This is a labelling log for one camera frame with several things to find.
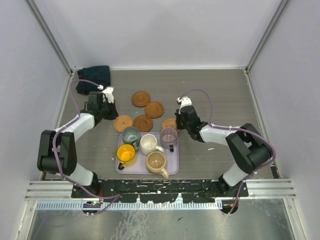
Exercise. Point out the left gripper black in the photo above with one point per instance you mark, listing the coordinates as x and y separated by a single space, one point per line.
114 113

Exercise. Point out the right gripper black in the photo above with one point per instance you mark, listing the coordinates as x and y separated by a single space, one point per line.
178 116

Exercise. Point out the woven rattan coaster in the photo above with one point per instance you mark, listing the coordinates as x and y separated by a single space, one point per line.
170 122
122 122

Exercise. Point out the purple transparent mug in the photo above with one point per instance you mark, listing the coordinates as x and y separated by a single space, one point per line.
168 138

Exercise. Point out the brown wooden coaster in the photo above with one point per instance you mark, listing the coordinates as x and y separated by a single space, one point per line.
140 98
154 109
143 123

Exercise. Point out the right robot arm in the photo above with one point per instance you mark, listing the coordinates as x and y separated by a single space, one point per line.
249 149

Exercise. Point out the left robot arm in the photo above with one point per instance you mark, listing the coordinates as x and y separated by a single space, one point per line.
57 152

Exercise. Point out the dark blue folded cloth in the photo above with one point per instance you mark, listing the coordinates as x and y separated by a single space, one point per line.
98 74

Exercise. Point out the grey-green ceramic mug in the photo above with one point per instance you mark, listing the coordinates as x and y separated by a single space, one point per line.
132 136

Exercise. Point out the white ceramic mug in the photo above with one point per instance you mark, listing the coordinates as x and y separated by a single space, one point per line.
149 143

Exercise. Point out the beige ceramic mug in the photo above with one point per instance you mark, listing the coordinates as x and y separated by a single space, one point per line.
156 163

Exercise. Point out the yellow transparent mug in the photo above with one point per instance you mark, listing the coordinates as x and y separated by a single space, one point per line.
126 155

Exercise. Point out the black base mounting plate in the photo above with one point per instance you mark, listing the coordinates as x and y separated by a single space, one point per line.
162 191

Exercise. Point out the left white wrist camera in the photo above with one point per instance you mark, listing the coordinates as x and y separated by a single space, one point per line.
107 94

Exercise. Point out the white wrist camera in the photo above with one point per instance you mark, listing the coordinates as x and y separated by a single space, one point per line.
184 101
107 94

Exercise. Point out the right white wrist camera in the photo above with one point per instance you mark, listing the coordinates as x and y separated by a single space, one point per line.
184 101

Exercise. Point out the slotted cable duct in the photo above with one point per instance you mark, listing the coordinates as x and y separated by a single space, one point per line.
82 205

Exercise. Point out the aluminium front rail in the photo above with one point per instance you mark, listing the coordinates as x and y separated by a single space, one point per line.
256 188

